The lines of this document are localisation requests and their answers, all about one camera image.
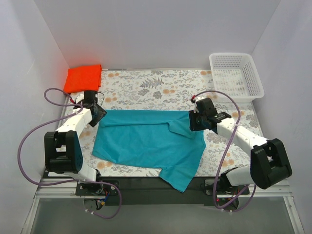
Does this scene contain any folded orange t shirt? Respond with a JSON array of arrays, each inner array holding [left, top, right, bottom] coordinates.
[[63, 64, 102, 94]]

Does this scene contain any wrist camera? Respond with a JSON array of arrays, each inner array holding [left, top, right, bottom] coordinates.
[[82, 90, 98, 105], [194, 97, 217, 117]]

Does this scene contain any teal t shirt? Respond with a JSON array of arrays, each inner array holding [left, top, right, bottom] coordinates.
[[92, 110, 206, 193]]

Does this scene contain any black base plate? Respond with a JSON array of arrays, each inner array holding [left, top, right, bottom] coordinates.
[[75, 177, 243, 206]]

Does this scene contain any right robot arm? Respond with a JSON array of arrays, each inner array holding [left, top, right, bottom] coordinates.
[[189, 110, 293, 194]]

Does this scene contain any aluminium frame rail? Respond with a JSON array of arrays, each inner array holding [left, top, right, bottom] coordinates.
[[34, 179, 81, 199]]

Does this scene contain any white plastic basket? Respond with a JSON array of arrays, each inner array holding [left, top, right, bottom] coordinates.
[[209, 53, 265, 103]]

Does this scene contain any purple cable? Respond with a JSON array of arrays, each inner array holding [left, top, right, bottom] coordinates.
[[19, 88, 122, 219], [192, 90, 256, 213]]

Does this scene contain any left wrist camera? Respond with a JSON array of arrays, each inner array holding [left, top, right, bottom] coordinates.
[[82, 90, 98, 105]]

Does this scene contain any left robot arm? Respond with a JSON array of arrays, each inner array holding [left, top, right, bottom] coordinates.
[[44, 104, 107, 195]]

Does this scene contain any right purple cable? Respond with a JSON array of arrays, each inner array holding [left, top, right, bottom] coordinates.
[[192, 90, 256, 213]]

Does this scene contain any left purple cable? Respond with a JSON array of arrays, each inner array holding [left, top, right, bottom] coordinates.
[[19, 88, 122, 219]]

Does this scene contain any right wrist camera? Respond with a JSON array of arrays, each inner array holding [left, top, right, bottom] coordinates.
[[194, 97, 217, 117]]

